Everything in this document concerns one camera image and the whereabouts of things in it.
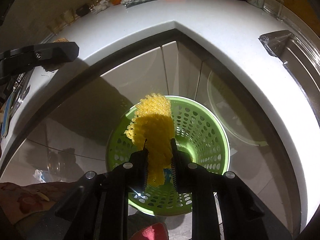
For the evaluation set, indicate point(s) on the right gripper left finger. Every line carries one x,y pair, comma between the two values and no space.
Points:
97,207

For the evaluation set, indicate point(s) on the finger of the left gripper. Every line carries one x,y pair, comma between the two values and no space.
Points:
18,61

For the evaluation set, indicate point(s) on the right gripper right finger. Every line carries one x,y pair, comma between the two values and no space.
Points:
222,205

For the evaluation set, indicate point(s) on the white tissue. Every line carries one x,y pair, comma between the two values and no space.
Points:
103,5

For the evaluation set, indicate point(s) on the orange peel piece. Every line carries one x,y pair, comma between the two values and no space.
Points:
115,2

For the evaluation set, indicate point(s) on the yellow foam fruit net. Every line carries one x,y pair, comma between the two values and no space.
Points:
152,128

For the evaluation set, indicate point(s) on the green perforated trash basket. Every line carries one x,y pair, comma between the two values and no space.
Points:
198,132

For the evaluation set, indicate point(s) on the amber ribbed glass cup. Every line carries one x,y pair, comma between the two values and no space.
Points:
68,16

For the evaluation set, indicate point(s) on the dark brown small jar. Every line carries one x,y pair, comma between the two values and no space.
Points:
83,10

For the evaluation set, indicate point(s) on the white cabinet door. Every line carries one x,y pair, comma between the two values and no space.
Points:
139,76

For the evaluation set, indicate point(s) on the stainless steel sink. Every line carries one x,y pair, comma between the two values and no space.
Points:
300,58

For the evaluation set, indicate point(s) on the clear drinking glass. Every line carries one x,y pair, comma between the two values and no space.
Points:
273,7

